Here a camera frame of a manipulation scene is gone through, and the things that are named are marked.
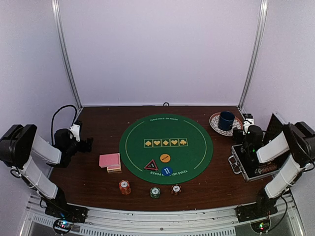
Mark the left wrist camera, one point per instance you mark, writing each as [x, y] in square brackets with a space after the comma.
[75, 130]

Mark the aluminium frame post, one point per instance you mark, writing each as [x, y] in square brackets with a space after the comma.
[261, 23]
[65, 56]

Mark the black red triangular dealer button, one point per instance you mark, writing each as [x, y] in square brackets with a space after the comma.
[151, 166]

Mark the aluminium poker chip case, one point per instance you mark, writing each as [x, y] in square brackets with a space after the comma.
[264, 154]

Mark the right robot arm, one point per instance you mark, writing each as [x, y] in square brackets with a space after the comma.
[301, 140]

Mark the blue small blind button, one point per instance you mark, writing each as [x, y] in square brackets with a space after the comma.
[167, 171]

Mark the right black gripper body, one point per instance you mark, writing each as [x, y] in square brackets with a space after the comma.
[238, 132]

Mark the orange poker chip stack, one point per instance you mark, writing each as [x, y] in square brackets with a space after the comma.
[124, 187]

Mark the green poker chip stack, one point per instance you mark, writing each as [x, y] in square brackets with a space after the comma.
[155, 192]

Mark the round green poker mat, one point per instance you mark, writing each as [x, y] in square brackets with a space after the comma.
[185, 140]

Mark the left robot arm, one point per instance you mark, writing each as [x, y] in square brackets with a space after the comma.
[18, 145]

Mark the card deck box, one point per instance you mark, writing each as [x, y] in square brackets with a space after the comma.
[113, 169]

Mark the dark blue mug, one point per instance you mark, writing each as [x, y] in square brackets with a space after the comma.
[226, 120]

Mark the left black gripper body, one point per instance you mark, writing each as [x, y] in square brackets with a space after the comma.
[83, 149]

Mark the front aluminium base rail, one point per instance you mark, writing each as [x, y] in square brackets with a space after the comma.
[221, 221]

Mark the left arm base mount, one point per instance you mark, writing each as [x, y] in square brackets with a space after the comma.
[75, 214]

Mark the brown poker chip stack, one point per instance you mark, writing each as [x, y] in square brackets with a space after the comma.
[176, 190]

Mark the left aluminium frame post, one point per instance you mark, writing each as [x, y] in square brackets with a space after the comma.
[65, 56]

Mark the red card deck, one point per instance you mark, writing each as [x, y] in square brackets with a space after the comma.
[109, 160]

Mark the patterned ceramic saucer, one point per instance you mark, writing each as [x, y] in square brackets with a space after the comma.
[214, 123]

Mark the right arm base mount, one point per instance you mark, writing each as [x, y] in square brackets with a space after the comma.
[251, 212]

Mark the orange big blind button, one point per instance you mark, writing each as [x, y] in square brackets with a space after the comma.
[165, 158]

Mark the right aluminium frame post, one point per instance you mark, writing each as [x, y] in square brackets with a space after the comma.
[261, 23]

